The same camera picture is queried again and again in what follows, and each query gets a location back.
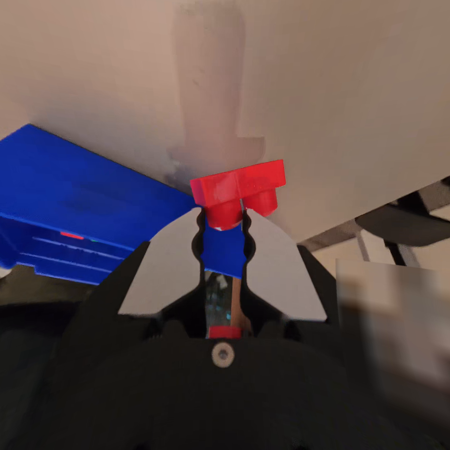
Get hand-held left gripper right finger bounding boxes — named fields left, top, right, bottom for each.
left=241, top=210, right=328, bottom=338

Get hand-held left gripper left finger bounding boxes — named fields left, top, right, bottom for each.
left=118, top=208, right=206, bottom=338

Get red two-stud toy block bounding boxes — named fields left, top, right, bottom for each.
left=190, top=159, right=286, bottom=231

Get blue plastic bin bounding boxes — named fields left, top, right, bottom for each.
left=0, top=124, right=247, bottom=285

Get black office chair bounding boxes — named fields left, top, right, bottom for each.
left=355, top=179, right=450, bottom=247

